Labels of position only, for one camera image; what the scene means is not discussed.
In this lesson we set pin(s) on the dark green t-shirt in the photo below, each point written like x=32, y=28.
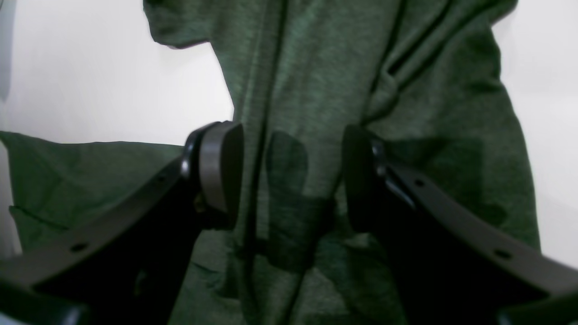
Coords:
x=423, y=75

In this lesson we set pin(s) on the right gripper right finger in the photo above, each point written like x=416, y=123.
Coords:
x=449, y=266

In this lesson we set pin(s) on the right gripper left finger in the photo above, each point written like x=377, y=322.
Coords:
x=127, y=266

